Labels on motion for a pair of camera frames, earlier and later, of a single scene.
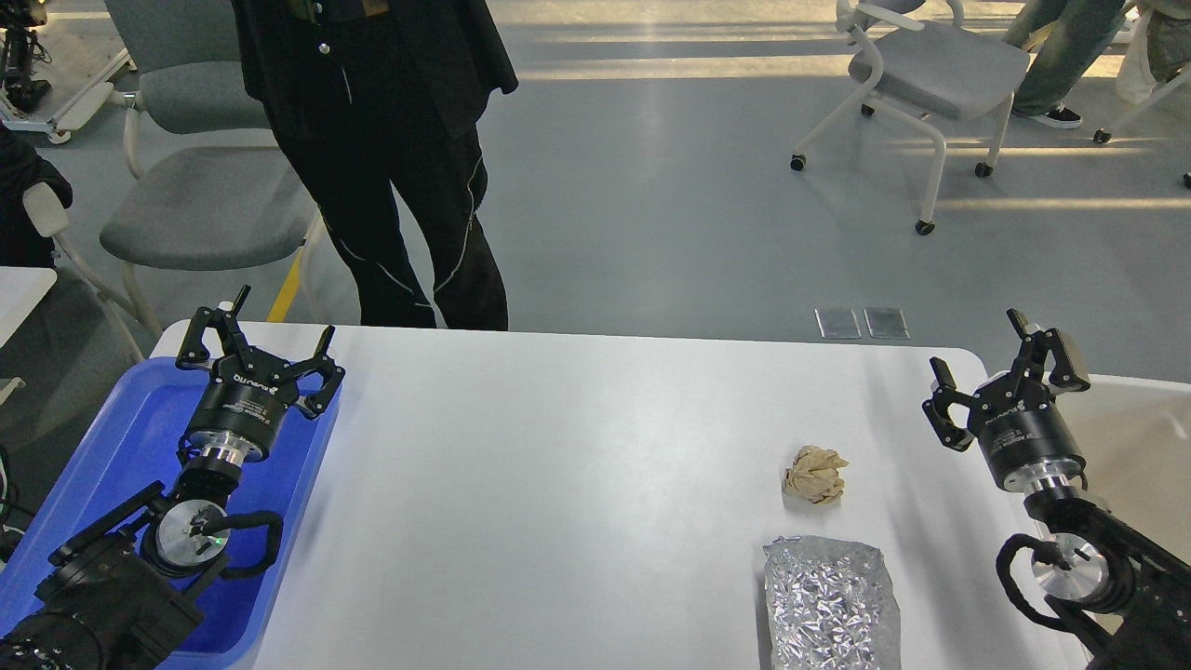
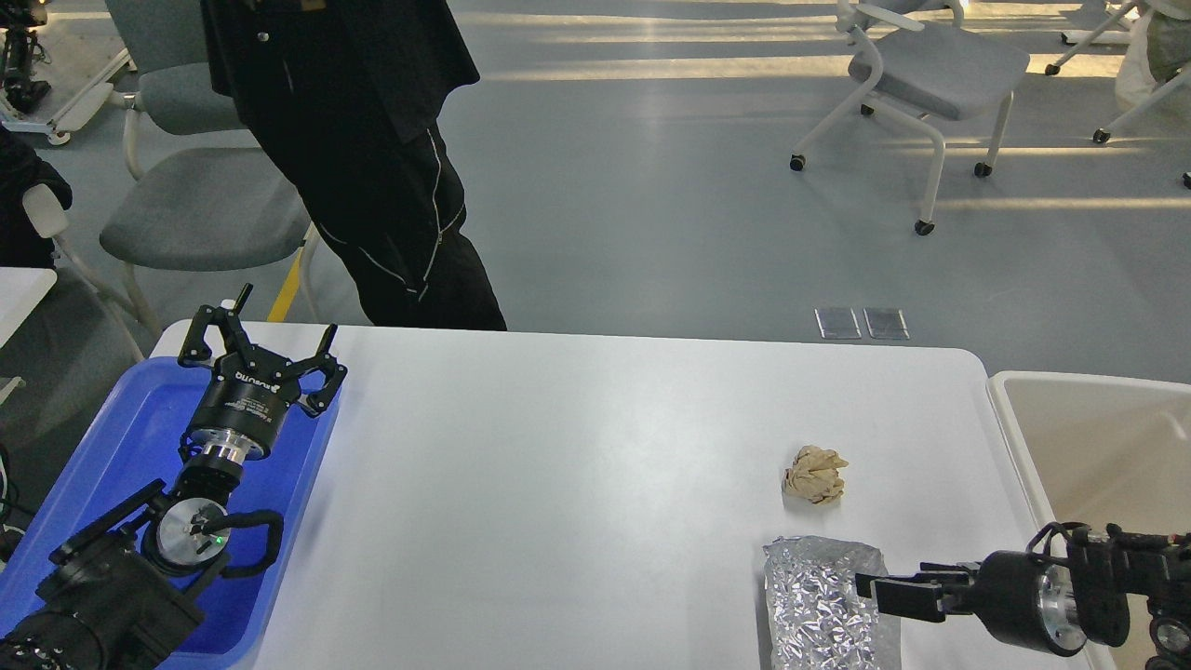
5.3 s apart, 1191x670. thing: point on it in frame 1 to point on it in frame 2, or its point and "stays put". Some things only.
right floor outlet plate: x=887 y=323 stays put
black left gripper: x=249 y=393 stays put
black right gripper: x=1017 y=420 to x=1021 y=598
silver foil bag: x=829 y=606 stays put
